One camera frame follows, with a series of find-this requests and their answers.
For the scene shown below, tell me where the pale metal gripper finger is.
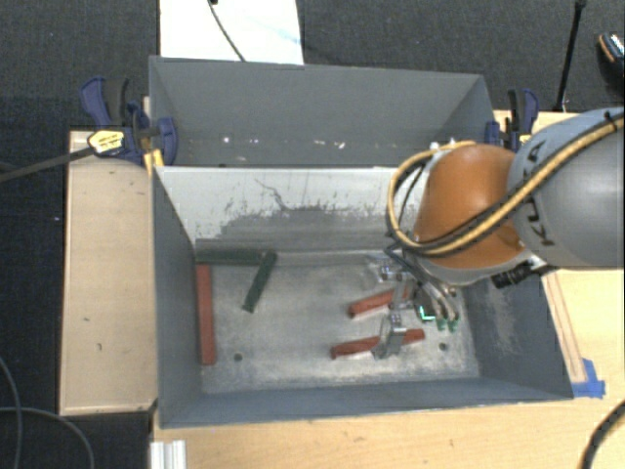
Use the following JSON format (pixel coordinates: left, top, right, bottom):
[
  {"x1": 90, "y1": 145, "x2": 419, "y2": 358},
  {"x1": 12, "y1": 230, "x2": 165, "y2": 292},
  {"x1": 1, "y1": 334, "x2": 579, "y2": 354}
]
[
  {"x1": 378, "y1": 260, "x2": 417, "y2": 313},
  {"x1": 371, "y1": 312, "x2": 410, "y2": 362}
]

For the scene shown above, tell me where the red-brown flat block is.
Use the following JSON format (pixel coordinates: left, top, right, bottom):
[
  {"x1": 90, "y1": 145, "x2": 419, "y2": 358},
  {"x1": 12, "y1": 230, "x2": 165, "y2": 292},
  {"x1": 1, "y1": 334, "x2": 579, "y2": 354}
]
[
  {"x1": 195, "y1": 264, "x2": 218, "y2": 366},
  {"x1": 347, "y1": 287, "x2": 400, "y2": 320},
  {"x1": 329, "y1": 328, "x2": 426, "y2": 361}
]

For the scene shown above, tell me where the dark green flat block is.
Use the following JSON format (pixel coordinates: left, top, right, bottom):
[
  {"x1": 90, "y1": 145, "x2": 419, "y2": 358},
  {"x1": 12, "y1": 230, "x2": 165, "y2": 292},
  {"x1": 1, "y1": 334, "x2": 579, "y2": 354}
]
[
  {"x1": 194, "y1": 247, "x2": 266, "y2": 267},
  {"x1": 240, "y1": 250, "x2": 278, "y2": 314}
]

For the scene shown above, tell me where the grey metal bin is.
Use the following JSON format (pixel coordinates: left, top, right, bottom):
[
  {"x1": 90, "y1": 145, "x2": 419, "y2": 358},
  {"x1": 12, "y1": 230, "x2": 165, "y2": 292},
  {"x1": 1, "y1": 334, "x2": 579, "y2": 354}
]
[{"x1": 147, "y1": 55, "x2": 575, "y2": 430}]

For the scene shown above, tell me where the pale wood flat board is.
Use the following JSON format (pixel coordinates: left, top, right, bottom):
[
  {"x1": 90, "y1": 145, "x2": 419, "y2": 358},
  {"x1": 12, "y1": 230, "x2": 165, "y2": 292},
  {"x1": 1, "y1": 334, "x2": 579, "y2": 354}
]
[{"x1": 59, "y1": 130, "x2": 160, "y2": 416}]

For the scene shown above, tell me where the black cylinder on white bracket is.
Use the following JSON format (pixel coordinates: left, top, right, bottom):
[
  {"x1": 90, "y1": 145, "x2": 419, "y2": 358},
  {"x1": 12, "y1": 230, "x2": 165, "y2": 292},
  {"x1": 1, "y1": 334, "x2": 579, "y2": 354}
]
[{"x1": 489, "y1": 256, "x2": 559, "y2": 291}]

